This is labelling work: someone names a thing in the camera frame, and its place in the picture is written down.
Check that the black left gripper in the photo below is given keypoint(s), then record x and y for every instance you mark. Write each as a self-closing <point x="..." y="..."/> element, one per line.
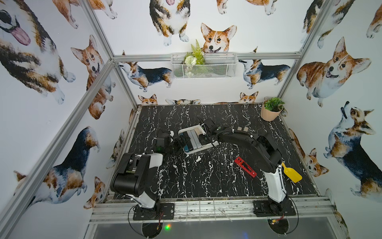
<point x="172" y="143"/>

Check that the white plastic storage box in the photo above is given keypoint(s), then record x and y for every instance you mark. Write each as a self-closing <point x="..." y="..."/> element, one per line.
<point x="199" y="131"/>

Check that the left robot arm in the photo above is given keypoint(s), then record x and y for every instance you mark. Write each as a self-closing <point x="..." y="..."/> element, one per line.
<point x="136" y="170"/>

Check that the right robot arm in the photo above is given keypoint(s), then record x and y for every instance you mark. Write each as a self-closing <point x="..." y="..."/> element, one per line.
<point x="263" y="151"/>

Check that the red tool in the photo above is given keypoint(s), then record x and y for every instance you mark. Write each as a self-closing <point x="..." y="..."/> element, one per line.
<point x="245" y="167"/>

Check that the potted green plant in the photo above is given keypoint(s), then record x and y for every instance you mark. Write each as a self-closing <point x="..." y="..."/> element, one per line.
<point x="271" y="108"/>

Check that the fern and white flower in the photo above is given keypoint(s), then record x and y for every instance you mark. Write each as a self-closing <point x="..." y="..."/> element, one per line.
<point x="194" y="56"/>

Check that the yellow plastic shovel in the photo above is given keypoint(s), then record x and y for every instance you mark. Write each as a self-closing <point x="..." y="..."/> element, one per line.
<point x="291" y="173"/>

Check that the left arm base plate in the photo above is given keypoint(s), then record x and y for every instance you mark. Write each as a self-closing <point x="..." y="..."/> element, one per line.
<point x="163" y="211"/>

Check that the white wire basket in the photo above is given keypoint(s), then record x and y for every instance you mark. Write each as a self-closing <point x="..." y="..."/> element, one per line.
<point x="215" y="65"/>

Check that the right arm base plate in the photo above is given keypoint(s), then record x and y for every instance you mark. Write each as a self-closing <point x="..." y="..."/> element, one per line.
<point x="270" y="208"/>

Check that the metal front rail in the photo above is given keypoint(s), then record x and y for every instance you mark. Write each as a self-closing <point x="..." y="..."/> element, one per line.
<point x="212" y="210"/>

